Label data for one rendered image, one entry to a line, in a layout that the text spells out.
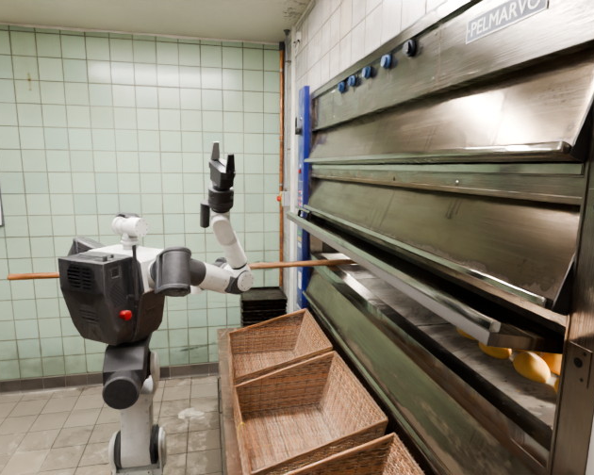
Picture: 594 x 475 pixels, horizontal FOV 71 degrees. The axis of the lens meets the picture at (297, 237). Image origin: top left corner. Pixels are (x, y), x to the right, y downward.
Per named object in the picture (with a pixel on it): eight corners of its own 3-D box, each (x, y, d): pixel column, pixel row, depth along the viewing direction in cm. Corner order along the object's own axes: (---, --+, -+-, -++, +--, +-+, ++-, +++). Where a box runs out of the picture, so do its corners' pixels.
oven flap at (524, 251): (310, 209, 244) (321, 177, 242) (561, 315, 72) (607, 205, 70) (303, 207, 243) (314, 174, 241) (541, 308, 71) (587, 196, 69)
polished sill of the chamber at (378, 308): (319, 259, 251) (320, 253, 251) (574, 466, 78) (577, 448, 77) (309, 259, 250) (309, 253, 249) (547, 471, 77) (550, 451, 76)
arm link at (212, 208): (235, 204, 140) (233, 233, 146) (232, 189, 149) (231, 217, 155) (200, 203, 137) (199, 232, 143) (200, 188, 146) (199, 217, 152)
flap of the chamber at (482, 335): (286, 218, 242) (318, 223, 247) (486, 346, 70) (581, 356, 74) (287, 213, 242) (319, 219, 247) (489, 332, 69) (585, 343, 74)
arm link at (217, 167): (218, 174, 130) (216, 208, 136) (245, 171, 135) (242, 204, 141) (201, 159, 138) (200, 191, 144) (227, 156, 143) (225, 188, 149)
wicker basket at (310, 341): (306, 350, 256) (307, 306, 251) (333, 400, 201) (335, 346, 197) (226, 356, 246) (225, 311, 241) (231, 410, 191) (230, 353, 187)
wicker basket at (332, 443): (335, 403, 198) (336, 349, 194) (387, 492, 144) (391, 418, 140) (232, 417, 187) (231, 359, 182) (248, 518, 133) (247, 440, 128)
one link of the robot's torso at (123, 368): (142, 408, 135) (140, 357, 133) (100, 413, 133) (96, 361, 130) (154, 368, 163) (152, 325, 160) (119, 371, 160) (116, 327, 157)
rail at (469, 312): (287, 213, 242) (289, 214, 242) (489, 332, 69) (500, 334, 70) (287, 210, 241) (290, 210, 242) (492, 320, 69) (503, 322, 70)
